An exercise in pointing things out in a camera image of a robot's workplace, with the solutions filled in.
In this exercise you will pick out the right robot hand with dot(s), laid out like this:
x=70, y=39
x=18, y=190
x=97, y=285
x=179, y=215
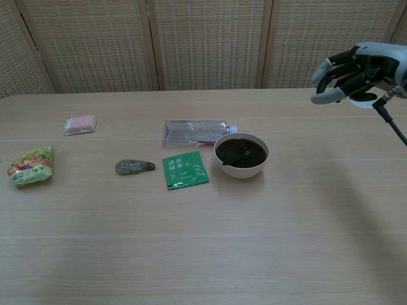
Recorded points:
x=381, y=60

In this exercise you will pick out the black plastic spoon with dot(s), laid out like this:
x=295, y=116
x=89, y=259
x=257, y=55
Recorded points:
x=235, y=160

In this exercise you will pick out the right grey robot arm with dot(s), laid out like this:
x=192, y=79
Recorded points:
x=403, y=91

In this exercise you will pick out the black bowl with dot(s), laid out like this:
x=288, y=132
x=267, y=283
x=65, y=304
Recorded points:
x=241, y=171

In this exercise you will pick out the white round table cap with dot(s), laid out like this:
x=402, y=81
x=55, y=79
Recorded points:
x=362, y=104

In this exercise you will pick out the woven bamboo folding screen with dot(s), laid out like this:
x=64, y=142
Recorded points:
x=206, y=41

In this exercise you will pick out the clear plastic water bottle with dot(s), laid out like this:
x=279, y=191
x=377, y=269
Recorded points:
x=190, y=131

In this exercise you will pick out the green tea sachet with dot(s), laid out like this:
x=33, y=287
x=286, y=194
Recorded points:
x=184, y=171

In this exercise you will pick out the brown correction tape dispenser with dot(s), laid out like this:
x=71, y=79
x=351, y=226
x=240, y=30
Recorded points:
x=133, y=166

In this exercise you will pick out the pink tissue pack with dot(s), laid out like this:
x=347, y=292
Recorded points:
x=81, y=124

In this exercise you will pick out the green snack bag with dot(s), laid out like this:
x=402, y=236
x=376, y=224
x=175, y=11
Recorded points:
x=31, y=168

